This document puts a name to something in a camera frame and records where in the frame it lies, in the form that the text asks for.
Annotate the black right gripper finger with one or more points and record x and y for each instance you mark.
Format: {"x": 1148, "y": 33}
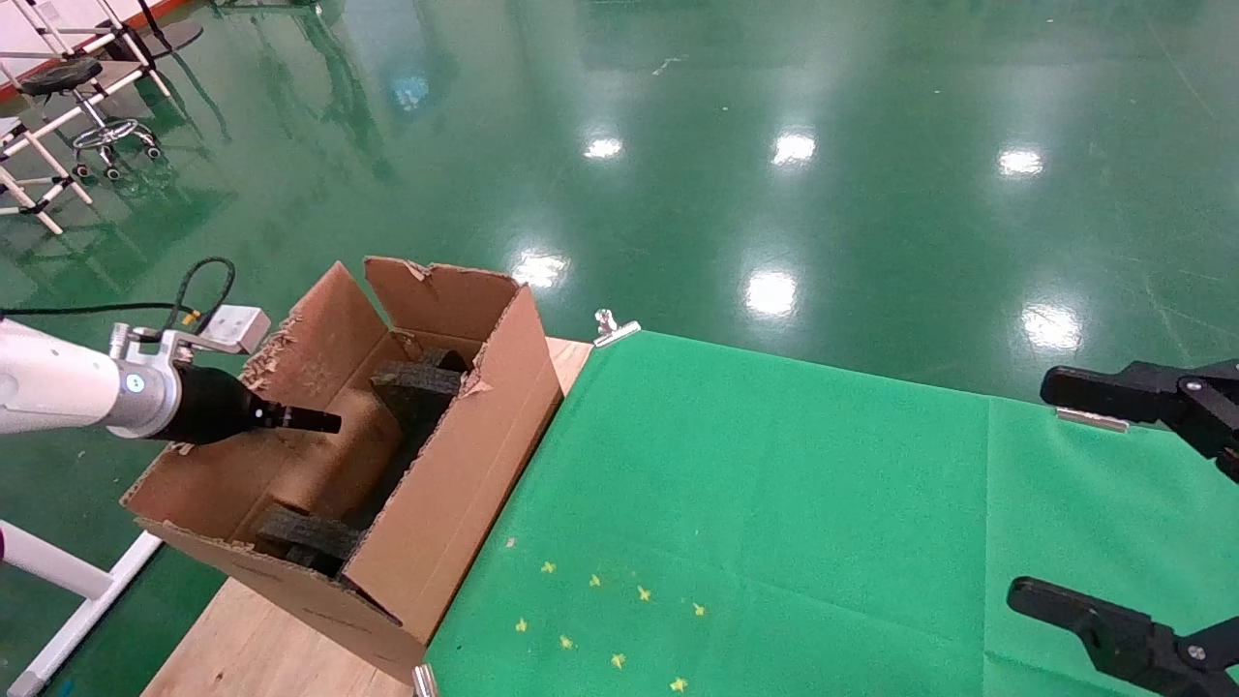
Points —
{"x": 1113, "y": 634}
{"x": 1113, "y": 387}

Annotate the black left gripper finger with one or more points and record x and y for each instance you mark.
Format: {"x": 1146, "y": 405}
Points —
{"x": 305, "y": 421}

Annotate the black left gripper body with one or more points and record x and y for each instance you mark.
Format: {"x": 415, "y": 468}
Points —
{"x": 218, "y": 411}

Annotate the small taped cardboard box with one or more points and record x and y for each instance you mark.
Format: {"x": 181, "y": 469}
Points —
{"x": 339, "y": 465}

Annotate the large open torn carton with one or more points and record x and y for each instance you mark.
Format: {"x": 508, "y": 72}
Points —
{"x": 455, "y": 503}

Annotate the green cloth mat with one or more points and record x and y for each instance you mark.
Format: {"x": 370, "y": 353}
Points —
{"x": 871, "y": 532}

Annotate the white pipe rack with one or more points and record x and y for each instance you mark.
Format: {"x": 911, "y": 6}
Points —
{"x": 44, "y": 205}

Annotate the black wheeled stool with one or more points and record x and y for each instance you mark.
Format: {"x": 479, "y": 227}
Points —
{"x": 63, "y": 75}

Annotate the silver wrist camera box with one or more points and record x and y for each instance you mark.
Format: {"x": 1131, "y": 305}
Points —
{"x": 237, "y": 327}

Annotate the white tube frame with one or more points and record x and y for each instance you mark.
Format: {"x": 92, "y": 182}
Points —
{"x": 58, "y": 564}

